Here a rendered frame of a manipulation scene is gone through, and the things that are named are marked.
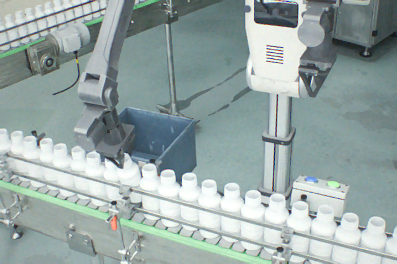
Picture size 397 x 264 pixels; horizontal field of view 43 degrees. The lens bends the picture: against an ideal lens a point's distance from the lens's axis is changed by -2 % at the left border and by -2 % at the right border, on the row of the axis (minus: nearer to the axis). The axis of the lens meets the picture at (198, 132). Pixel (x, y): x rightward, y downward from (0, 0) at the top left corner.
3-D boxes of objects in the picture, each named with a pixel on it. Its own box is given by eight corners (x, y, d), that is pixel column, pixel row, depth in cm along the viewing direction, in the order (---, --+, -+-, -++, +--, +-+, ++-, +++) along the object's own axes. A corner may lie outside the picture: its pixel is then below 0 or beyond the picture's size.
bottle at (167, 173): (186, 216, 143) (182, 169, 134) (177, 230, 138) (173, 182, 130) (166, 212, 145) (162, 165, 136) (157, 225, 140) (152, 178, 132)
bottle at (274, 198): (288, 255, 129) (292, 205, 120) (265, 256, 129) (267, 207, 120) (284, 238, 134) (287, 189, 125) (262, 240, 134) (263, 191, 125)
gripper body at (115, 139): (95, 154, 128) (86, 134, 123) (115, 126, 134) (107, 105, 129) (117, 159, 125) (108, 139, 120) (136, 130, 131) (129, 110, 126)
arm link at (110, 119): (117, 98, 121) (97, 94, 123) (102, 118, 117) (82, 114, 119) (124, 118, 126) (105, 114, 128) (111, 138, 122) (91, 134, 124)
